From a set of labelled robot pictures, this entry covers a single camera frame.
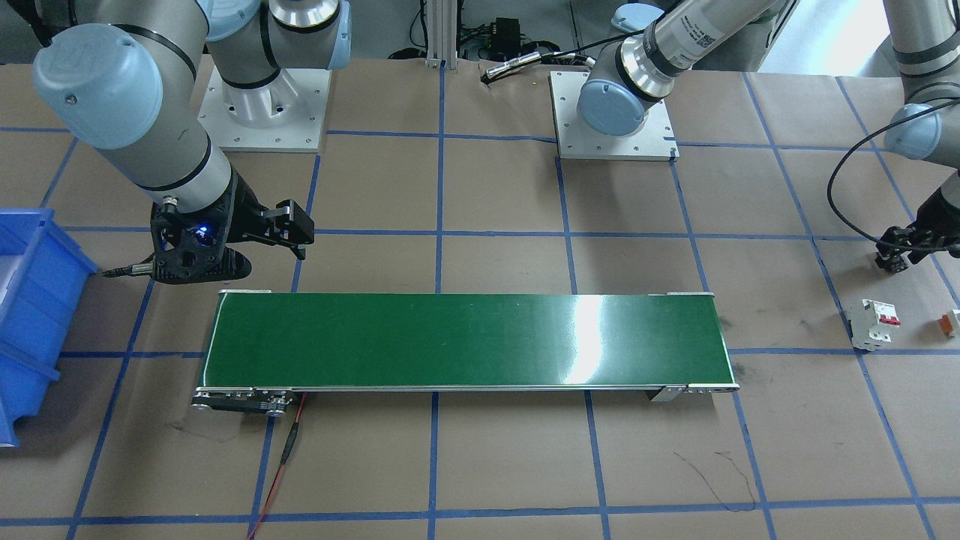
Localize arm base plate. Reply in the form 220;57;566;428
196;69;332;153
549;70;680;161

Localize orange small component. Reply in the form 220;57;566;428
937;310;960;338

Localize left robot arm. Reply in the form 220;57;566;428
578;1;958;273

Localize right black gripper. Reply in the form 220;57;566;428
150;169;314;286

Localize white circuit breaker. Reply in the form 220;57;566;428
844;298;902;351

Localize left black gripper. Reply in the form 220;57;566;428
874;175;959;271

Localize red black wire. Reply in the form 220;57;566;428
246;394;308;540

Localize aluminium frame post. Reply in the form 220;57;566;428
424;0;460;71

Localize green conveyor belt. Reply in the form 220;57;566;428
191;290;740;416

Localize blue plastic bin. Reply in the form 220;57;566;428
1;208;97;448

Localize black power brick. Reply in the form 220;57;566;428
487;17;522;58

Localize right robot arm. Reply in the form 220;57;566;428
19;1;351;286

